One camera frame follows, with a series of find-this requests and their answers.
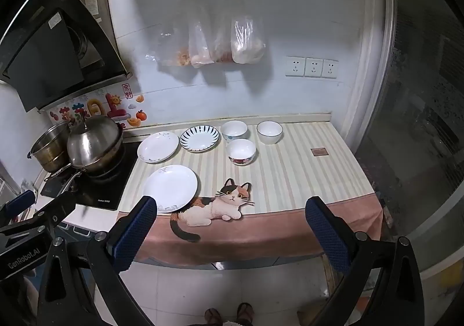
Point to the white door frame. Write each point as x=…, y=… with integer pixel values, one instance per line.
x=366, y=58

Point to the white bowl red pattern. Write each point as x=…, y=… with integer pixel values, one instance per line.
x=241, y=150

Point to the small brown square coaster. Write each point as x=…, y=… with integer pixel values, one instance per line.
x=319, y=151

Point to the person's foot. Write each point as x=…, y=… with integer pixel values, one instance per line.
x=213, y=317
x=245, y=313

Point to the steel stock pot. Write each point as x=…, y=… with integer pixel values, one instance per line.
x=47, y=145

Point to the white wall socket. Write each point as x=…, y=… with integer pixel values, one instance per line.
x=330, y=68
x=295, y=66
x=313, y=67

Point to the steel dome lid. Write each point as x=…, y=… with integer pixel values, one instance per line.
x=94, y=137

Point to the small white plate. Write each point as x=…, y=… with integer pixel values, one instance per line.
x=157, y=147

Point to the large white plate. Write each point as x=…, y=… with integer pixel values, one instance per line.
x=172, y=184

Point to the person's right foot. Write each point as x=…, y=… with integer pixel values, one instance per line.
x=245, y=313

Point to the clear plastic bag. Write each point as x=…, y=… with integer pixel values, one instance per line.
x=199, y=43
x=174, y=47
x=222, y=43
x=248, y=41

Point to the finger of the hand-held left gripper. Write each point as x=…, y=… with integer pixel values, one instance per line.
x=58, y=210
x=21, y=200

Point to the black range hood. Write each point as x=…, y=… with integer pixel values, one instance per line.
x=47, y=54

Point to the glass sliding door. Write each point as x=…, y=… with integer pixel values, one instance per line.
x=424, y=94

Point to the blue striped plate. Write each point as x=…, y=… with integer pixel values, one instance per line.
x=199, y=138

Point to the colourful wall stickers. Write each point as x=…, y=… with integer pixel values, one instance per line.
x=108, y=108

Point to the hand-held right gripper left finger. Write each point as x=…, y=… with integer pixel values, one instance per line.
x=134, y=235

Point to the white bowl blue pattern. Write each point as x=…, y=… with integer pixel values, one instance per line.
x=234, y=129

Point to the steel wok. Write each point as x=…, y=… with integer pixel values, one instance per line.
x=108, y=163

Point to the white bowl dark rim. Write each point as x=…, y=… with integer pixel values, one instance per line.
x=269, y=132

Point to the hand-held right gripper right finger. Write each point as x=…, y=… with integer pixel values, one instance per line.
x=326, y=235

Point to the black induction cooktop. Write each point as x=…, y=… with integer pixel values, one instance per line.
x=105, y=188

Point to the person's left foot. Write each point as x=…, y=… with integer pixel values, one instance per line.
x=213, y=317

